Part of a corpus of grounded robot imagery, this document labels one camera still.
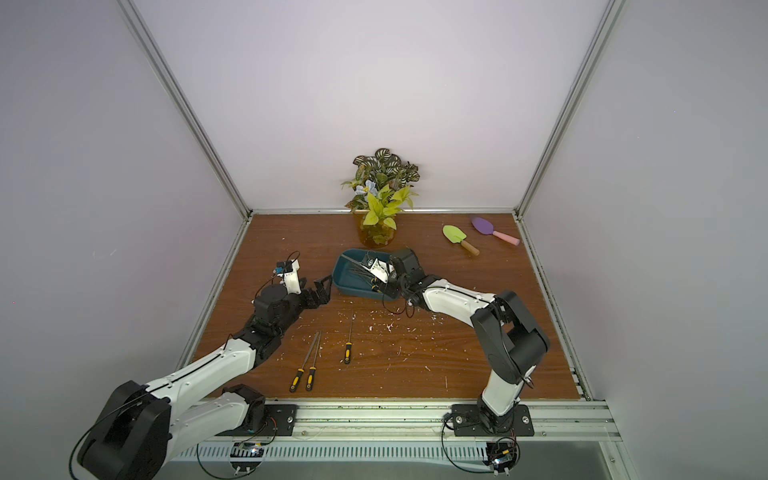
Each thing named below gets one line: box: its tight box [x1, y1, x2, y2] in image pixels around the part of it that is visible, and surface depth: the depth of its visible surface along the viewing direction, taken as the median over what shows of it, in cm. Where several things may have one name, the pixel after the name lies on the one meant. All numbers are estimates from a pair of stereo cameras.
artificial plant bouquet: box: [341, 148, 421, 230], surface depth 101 cm
